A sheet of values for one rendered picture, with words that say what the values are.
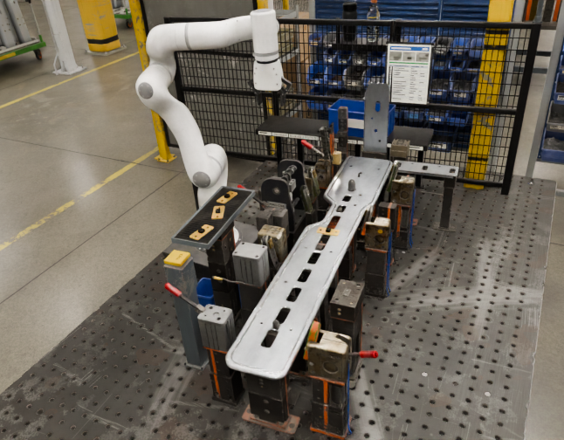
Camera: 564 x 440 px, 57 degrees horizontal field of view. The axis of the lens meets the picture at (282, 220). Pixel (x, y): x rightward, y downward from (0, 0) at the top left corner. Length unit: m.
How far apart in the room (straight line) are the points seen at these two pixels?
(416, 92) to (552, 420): 1.65
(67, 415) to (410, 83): 2.07
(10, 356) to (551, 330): 2.98
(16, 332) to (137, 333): 1.49
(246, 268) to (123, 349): 0.61
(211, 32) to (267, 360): 1.08
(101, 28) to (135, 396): 8.01
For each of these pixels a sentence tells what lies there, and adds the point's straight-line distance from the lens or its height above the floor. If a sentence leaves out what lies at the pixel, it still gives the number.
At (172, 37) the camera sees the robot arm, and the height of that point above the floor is 1.70.
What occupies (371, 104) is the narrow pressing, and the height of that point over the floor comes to 1.24.
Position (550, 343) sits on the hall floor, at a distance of 3.15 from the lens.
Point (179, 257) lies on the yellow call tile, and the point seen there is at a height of 1.16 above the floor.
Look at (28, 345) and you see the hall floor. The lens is 3.37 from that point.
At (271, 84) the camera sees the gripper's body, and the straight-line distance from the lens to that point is 1.88.
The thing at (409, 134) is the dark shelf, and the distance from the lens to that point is 2.72.
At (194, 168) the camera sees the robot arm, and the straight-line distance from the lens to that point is 2.04.
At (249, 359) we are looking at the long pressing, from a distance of 1.50.
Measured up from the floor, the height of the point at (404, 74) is 1.30.
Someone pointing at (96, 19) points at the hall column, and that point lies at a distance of 9.41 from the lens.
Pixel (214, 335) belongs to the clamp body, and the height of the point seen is 1.00.
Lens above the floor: 2.09
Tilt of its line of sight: 32 degrees down
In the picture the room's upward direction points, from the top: 4 degrees counter-clockwise
